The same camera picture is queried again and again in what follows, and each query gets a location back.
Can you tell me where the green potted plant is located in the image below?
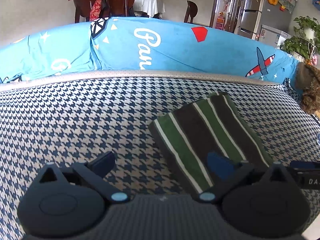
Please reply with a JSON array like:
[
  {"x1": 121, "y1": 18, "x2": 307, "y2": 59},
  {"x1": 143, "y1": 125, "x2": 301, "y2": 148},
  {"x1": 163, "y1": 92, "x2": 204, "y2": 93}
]
[{"x1": 280, "y1": 16, "x2": 319, "y2": 63}]

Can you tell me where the white clothed dining table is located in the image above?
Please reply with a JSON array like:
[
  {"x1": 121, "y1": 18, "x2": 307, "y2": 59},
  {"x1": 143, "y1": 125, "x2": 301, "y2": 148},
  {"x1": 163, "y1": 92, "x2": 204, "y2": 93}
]
[{"x1": 133, "y1": 0, "x2": 165, "y2": 17}]

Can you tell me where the white chest freezer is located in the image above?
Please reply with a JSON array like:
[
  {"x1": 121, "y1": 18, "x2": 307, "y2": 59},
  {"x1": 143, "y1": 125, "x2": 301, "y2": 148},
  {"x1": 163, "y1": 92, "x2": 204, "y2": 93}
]
[{"x1": 258, "y1": 24, "x2": 291, "y2": 49}]

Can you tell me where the houndstooth sofa seat cushion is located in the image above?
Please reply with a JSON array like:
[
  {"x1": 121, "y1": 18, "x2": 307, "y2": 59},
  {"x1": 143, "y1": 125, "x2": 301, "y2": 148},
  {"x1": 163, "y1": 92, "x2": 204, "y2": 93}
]
[{"x1": 1, "y1": 76, "x2": 319, "y2": 239}]

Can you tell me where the silver refrigerator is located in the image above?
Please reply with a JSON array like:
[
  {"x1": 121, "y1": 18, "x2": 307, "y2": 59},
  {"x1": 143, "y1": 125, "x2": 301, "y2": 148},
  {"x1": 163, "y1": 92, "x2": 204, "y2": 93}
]
[{"x1": 238, "y1": 0, "x2": 264, "y2": 40}]

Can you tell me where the dark wooden chair right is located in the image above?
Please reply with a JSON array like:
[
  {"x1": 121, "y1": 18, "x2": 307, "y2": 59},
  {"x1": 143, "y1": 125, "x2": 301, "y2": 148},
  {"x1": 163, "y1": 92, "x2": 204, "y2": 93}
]
[{"x1": 184, "y1": 1, "x2": 198, "y2": 23}]

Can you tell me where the green brown striped shirt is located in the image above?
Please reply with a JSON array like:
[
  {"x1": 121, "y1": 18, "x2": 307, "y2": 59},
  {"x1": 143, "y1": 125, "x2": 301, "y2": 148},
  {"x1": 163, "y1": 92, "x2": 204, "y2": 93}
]
[{"x1": 149, "y1": 92, "x2": 273, "y2": 196}]

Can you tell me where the dark wooden dining chair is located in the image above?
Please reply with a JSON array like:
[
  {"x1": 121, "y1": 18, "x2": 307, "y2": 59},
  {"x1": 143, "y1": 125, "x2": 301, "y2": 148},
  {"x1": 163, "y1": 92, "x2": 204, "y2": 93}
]
[{"x1": 73, "y1": 0, "x2": 137, "y2": 23}]

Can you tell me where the blue printed sofa back cover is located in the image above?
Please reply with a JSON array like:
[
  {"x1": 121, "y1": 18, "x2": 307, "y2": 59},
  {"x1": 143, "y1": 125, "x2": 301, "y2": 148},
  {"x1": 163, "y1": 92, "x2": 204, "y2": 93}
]
[{"x1": 1, "y1": 17, "x2": 302, "y2": 98}]

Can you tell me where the brown plush toy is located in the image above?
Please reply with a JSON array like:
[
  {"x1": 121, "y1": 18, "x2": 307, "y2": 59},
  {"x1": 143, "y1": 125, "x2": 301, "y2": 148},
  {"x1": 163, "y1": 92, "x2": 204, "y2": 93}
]
[{"x1": 295, "y1": 62, "x2": 319, "y2": 114}]

